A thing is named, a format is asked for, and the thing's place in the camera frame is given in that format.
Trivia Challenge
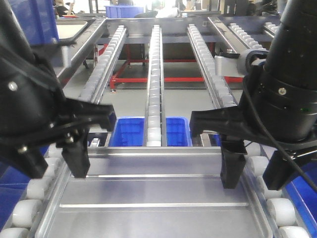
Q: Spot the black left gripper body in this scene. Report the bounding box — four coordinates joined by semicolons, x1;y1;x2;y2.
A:
0;57;63;154

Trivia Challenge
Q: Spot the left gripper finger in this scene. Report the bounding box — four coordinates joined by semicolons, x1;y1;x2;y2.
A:
56;99;116;178
9;143;48;179

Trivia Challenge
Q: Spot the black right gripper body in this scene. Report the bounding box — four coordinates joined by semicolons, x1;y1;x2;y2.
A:
239;71;317;151

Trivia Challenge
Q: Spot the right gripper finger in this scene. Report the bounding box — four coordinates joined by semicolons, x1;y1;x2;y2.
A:
190;106;246;189
262;151;300;190

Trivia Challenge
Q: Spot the ribbed silver metal tray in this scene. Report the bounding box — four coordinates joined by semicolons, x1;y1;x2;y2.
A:
35;147;273;238

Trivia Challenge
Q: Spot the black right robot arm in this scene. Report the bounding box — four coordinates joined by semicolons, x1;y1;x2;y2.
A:
190;0;317;190

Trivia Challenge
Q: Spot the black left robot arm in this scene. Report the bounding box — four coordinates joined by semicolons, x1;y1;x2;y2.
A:
0;0;116;179

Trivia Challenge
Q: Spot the grey tray far left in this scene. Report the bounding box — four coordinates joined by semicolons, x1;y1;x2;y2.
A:
56;20;88;41

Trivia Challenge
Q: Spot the blue bin lower left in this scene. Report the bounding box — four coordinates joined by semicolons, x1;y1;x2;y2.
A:
0;146;50;224

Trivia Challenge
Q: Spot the right white roller track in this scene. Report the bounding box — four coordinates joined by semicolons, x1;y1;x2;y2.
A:
188;25;310;238

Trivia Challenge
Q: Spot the white roller track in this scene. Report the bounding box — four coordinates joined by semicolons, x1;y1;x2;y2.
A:
143;25;167;147
0;25;127;238
188;25;310;238

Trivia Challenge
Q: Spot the blue bin lower right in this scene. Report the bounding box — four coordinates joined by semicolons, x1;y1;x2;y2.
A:
285;176;317;238

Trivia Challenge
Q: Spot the blue bin below centre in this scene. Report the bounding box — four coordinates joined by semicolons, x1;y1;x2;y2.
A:
108;117;192;147

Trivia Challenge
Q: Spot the left white roller track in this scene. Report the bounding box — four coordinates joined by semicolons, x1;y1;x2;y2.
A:
0;25;127;238

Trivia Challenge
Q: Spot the centre white roller track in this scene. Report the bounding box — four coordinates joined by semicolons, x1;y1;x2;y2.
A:
143;25;167;147

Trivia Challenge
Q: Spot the far right roller track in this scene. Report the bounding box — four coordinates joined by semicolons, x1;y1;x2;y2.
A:
228;23;266;51

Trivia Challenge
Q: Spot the blue bin upper left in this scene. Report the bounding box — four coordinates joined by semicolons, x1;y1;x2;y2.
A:
9;0;59;45

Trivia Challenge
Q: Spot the distant blue bin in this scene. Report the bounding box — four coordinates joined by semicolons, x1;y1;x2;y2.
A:
105;5;144;18

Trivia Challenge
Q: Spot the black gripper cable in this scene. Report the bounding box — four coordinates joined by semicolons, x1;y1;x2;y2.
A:
242;71;317;194

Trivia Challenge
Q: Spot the red metal floor frame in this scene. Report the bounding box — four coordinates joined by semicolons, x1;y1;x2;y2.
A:
61;43;246;90

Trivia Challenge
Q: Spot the right steel divider rail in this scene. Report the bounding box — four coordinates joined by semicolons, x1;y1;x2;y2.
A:
208;17;246;54

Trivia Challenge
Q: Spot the steel divider rail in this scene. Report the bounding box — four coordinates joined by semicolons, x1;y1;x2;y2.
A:
55;18;106;87
208;17;246;54

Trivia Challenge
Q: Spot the left steel divider rail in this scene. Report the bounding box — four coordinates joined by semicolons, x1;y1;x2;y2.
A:
55;18;106;87

